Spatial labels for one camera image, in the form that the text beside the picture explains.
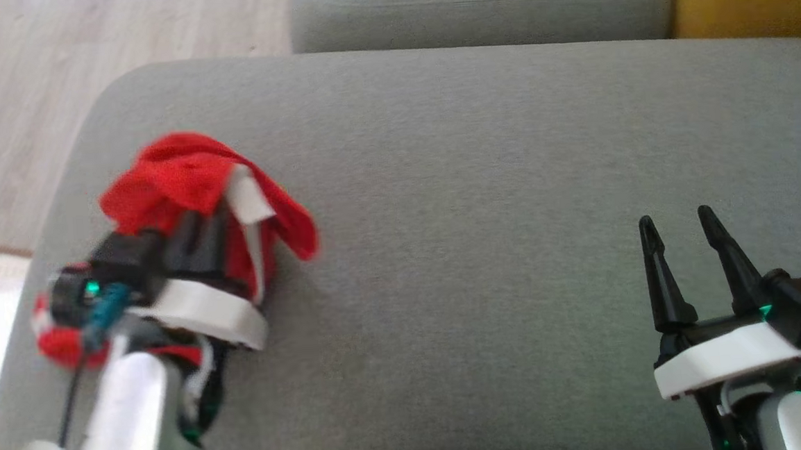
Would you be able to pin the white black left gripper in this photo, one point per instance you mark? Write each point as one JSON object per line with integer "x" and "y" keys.
{"x": 204, "y": 310}

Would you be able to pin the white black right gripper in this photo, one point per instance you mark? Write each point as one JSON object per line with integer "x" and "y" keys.
{"x": 728, "y": 354}

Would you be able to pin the large grey sofa seat cushion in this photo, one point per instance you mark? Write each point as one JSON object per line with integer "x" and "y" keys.
{"x": 476, "y": 213}

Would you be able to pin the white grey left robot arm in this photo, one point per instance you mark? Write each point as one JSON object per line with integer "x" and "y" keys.
{"x": 134, "y": 422}

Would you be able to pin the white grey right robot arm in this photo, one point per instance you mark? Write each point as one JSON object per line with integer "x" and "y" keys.
{"x": 795, "y": 423}

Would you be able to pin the small grey sofa seat cushion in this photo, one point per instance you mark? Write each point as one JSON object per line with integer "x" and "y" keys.
{"x": 478, "y": 11}

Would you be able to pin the red shorts with white trim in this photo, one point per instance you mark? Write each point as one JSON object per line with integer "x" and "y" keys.
{"x": 175, "y": 176}

